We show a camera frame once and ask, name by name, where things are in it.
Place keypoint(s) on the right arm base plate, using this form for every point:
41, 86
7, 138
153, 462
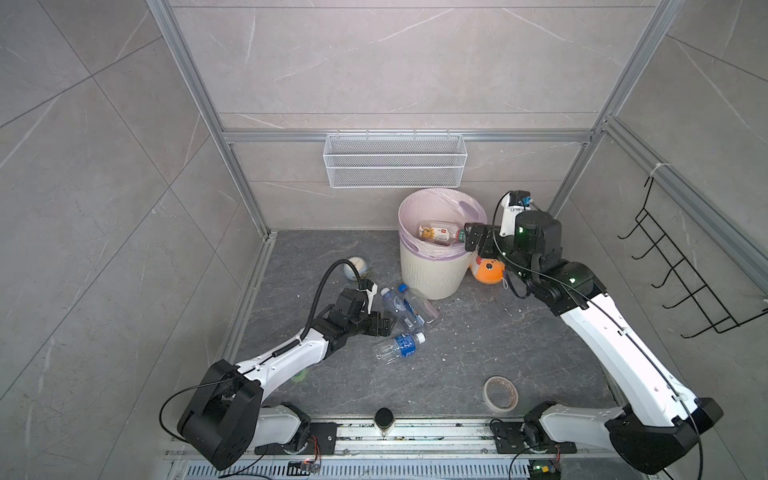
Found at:
512, 437

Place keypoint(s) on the clear bottle blue cap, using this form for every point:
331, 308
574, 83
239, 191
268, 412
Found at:
399, 308
420, 306

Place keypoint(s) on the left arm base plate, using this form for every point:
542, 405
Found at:
321, 437

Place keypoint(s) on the green tape roll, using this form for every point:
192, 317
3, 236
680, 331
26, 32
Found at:
299, 377

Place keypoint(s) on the pink bin liner bag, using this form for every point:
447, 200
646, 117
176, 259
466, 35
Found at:
436, 204

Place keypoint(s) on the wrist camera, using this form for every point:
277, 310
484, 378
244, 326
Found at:
370, 288
513, 203

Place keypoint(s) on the white wire mesh basket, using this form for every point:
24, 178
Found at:
394, 160

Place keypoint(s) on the black lidded small jar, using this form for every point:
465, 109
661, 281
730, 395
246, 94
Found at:
384, 420

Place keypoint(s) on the orange fish plush toy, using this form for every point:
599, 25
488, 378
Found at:
487, 271

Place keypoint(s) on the beige tape roll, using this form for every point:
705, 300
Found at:
500, 395

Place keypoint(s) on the cream plastic waste bin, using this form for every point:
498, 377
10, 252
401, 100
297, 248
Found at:
433, 279

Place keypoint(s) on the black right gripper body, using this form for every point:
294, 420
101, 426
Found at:
492, 247

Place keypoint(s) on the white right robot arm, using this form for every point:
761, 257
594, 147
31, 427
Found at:
661, 420

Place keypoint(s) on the blue label bottle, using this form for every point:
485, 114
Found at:
399, 347

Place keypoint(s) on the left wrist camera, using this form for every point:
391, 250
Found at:
370, 288

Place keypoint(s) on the black wire hook rack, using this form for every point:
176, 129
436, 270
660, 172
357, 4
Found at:
678, 265

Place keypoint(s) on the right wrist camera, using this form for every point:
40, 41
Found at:
513, 203

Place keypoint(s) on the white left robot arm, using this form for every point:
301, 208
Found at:
225, 416

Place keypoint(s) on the clear bottle red green cap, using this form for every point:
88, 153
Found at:
442, 233

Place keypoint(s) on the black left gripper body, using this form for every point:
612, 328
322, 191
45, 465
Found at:
372, 324

